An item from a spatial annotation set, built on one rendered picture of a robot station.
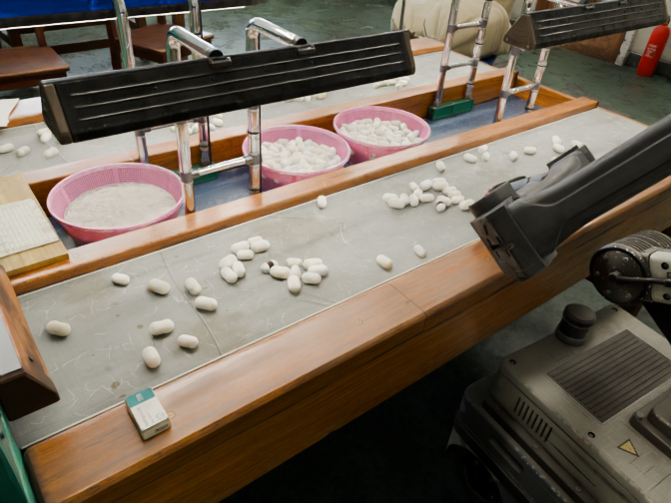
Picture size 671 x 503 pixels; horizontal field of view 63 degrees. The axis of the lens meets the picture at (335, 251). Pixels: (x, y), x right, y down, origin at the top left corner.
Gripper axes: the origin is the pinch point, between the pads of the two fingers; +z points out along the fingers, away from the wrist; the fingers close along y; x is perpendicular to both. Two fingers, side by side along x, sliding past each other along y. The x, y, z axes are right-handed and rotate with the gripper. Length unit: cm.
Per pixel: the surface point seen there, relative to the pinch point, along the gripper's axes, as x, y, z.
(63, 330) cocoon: -6, 81, 11
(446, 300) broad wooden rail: 11.7, 26.6, -10.9
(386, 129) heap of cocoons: -26.7, -15.1, 37.8
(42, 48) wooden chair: -138, 30, 213
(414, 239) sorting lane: 1.6, 15.7, 4.8
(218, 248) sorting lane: -10, 51, 19
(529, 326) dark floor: 54, -66, 58
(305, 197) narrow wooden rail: -14.4, 27.3, 21.2
